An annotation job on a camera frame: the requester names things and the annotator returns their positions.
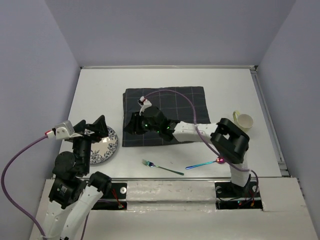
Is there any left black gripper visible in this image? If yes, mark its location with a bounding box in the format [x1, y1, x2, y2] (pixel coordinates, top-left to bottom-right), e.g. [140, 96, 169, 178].
[72, 113, 109, 173]

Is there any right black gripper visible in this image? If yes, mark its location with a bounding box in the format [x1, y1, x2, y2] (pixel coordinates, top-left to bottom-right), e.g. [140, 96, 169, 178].
[123, 111, 161, 135]

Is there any blue floral plate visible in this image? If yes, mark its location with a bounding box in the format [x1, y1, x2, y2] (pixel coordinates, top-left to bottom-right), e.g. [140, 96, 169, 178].
[90, 126, 119, 165]

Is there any iridescent fork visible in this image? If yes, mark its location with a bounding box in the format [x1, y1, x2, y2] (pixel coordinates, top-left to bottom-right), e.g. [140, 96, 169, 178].
[141, 159, 185, 176]

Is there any dark plaid cloth napkin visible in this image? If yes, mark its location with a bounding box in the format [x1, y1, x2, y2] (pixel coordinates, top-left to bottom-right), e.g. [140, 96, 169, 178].
[122, 86, 211, 148]

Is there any cream yellow mug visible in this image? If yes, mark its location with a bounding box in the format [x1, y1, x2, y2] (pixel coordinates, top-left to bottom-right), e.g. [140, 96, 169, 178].
[232, 110, 254, 133]

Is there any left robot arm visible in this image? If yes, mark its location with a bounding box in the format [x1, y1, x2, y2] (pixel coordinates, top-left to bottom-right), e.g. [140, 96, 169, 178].
[40, 115, 112, 240]

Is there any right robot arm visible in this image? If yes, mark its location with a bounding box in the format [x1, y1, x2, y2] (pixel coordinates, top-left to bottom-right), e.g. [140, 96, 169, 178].
[124, 106, 251, 196]

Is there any iridescent spoon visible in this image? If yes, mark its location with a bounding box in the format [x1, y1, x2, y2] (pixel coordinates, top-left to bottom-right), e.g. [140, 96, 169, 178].
[185, 156, 225, 170]

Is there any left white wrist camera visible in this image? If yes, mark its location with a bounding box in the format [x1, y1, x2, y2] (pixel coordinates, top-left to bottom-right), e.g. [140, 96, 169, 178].
[45, 120, 82, 140]

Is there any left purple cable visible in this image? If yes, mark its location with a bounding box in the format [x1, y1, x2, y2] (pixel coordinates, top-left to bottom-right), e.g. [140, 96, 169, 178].
[1, 133, 88, 240]

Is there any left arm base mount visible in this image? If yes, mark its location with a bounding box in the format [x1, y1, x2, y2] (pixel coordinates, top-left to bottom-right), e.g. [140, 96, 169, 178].
[92, 182, 128, 211]

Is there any aluminium table edge rail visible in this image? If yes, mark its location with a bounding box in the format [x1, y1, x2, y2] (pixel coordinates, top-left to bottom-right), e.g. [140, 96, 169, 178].
[81, 65, 256, 71]

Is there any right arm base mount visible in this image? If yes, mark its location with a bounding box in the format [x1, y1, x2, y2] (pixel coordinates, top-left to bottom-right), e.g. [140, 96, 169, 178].
[215, 181, 263, 210]

